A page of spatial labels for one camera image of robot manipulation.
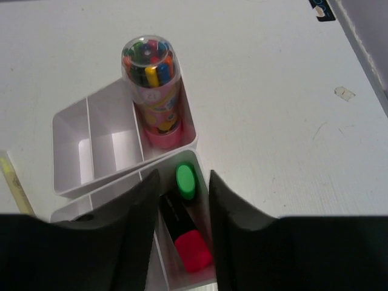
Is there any yellow slim highlighter pen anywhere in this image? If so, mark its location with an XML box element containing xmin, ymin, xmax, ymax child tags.
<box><xmin>1</xmin><ymin>150</ymin><xmax>35</xmax><ymax>216</ymax></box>

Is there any pink crayon tube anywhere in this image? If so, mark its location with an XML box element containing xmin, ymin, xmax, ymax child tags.
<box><xmin>121</xmin><ymin>35</ymin><xmax>182</xmax><ymax>149</ymax></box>

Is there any left blue corner label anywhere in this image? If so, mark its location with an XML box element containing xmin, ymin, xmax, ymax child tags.
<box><xmin>309</xmin><ymin>0</ymin><xmax>336</xmax><ymax>22</ymax></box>

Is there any right white organizer tray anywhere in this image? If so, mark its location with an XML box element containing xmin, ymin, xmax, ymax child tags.
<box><xmin>50</xmin><ymin>149</ymin><xmax>216</xmax><ymax>290</ymax></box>

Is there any white organizer tray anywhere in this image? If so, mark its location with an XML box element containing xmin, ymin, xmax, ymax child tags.
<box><xmin>52</xmin><ymin>71</ymin><xmax>198</xmax><ymax>199</ymax></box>
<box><xmin>50</xmin><ymin>149</ymin><xmax>216</xmax><ymax>290</ymax></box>

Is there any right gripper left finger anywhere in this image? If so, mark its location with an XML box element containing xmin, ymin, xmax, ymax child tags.
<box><xmin>1</xmin><ymin>170</ymin><xmax>160</xmax><ymax>290</ymax></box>

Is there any pink black highlighter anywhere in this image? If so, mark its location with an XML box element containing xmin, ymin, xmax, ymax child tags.
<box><xmin>159</xmin><ymin>192</ymin><xmax>213</xmax><ymax>273</ymax></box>

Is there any left white organizer tray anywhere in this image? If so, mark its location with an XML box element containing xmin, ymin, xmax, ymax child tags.
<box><xmin>52</xmin><ymin>71</ymin><xmax>198</xmax><ymax>199</ymax></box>

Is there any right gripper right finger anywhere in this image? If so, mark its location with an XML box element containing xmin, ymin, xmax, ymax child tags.
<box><xmin>209</xmin><ymin>171</ymin><xmax>387</xmax><ymax>290</ymax></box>

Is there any green black highlighter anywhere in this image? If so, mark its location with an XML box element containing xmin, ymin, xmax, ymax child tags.
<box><xmin>175</xmin><ymin>164</ymin><xmax>196</xmax><ymax>201</ymax></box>

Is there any small tape scrap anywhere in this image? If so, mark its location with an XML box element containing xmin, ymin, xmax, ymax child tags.
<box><xmin>334</xmin><ymin>86</ymin><xmax>355</xmax><ymax>102</ymax></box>

